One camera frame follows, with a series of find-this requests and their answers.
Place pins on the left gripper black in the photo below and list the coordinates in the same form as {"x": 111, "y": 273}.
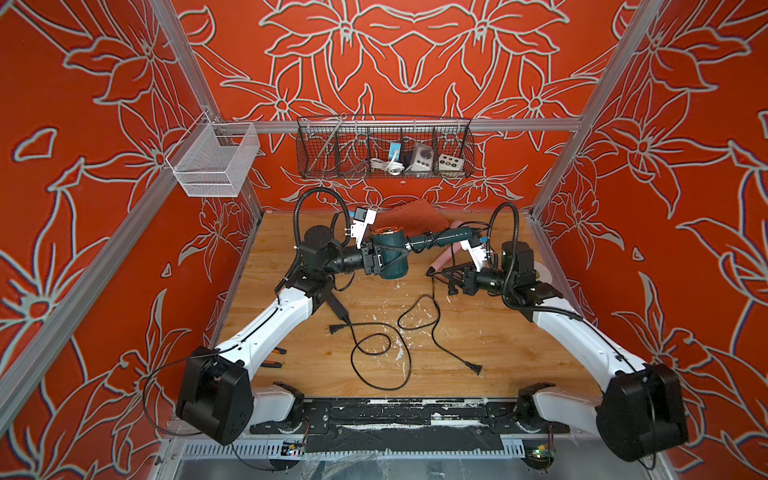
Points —
{"x": 372, "y": 266}

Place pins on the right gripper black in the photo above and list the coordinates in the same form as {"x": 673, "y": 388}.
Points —
{"x": 469, "y": 279}

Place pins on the dark green hair dryer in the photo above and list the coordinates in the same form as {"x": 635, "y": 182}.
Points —
{"x": 394, "y": 247}

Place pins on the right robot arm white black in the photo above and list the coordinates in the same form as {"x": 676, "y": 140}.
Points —
{"x": 639, "y": 412}

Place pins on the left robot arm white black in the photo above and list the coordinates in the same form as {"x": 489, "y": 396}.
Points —
{"x": 216, "y": 395}

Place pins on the pink hair dryer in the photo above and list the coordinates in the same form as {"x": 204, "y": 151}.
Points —
{"x": 448, "y": 254}

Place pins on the black hair dryer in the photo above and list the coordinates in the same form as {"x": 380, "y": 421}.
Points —
{"x": 338, "y": 308}

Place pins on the orange plastic tool case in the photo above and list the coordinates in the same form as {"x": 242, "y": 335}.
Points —
{"x": 414, "y": 218}

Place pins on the white tape roll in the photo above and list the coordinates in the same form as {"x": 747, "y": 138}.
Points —
{"x": 543, "y": 274}

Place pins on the blue white small box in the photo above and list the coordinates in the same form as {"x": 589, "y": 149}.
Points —
{"x": 394, "y": 153}

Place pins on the white power strip cube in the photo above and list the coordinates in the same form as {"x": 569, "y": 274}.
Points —
{"x": 450, "y": 166}

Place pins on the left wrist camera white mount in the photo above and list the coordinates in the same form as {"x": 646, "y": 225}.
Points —
{"x": 361, "y": 219}

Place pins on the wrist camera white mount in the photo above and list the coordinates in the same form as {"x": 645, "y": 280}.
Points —
{"x": 478, "y": 249}
{"x": 361, "y": 219}

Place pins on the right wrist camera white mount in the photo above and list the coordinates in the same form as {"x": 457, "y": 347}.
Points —
{"x": 478, "y": 249}

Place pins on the black wire wall basket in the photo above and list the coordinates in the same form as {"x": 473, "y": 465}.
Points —
{"x": 355, "y": 146}

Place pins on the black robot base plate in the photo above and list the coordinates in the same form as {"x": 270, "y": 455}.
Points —
{"x": 439, "y": 425}

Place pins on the clear acrylic wall bin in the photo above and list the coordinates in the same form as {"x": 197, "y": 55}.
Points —
{"x": 214, "y": 159}

